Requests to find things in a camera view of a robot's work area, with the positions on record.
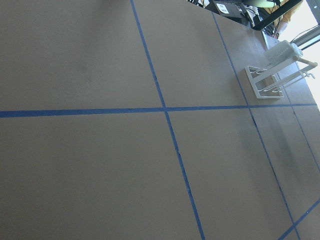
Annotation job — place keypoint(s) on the grey plastic cup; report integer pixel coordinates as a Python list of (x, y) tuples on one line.
[(281, 52)]

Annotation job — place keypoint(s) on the white wire cup rack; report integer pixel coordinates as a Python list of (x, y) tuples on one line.
[(266, 83)]

